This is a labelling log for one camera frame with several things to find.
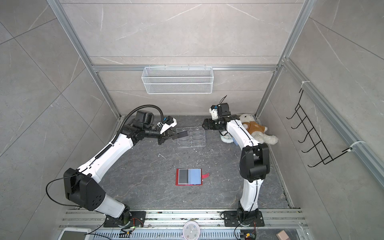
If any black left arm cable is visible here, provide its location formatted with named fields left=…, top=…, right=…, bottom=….
left=110, top=104, right=165, bottom=145

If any pink eraser block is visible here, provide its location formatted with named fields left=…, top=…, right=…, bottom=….
left=276, top=230, right=291, bottom=240

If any white tablet device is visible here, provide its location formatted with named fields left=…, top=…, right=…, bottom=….
left=58, top=227, right=91, bottom=240

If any white wire mesh basket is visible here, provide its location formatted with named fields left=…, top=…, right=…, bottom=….
left=142, top=67, right=214, bottom=95

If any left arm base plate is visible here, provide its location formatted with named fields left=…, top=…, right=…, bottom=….
left=103, top=211, right=147, bottom=228

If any grey credit card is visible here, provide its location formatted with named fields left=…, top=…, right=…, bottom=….
left=177, top=169, right=189, bottom=185

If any clear acrylic organizer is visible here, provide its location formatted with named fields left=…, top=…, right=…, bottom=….
left=177, top=127, right=206, bottom=149

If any white teddy bear brown shirt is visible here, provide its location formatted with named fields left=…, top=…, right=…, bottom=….
left=240, top=114, right=278, bottom=145

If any white round clock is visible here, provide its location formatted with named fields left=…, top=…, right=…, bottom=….
left=183, top=221, right=201, bottom=240

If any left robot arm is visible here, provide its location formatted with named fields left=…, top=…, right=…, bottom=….
left=62, top=110, right=188, bottom=224

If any blue credit card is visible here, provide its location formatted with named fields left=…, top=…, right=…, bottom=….
left=189, top=169, right=202, bottom=185

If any red card holder wallet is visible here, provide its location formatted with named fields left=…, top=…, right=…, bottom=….
left=175, top=169, right=210, bottom=186

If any black wall hook rack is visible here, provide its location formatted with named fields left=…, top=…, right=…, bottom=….
left=286, top=89, right=353, bottom=168

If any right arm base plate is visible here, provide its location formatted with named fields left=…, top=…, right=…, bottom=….
left=221, top=209, right=265, bottom=227

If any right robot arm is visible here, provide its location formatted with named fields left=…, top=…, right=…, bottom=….
left=202, top=103, right=270, bottom=226

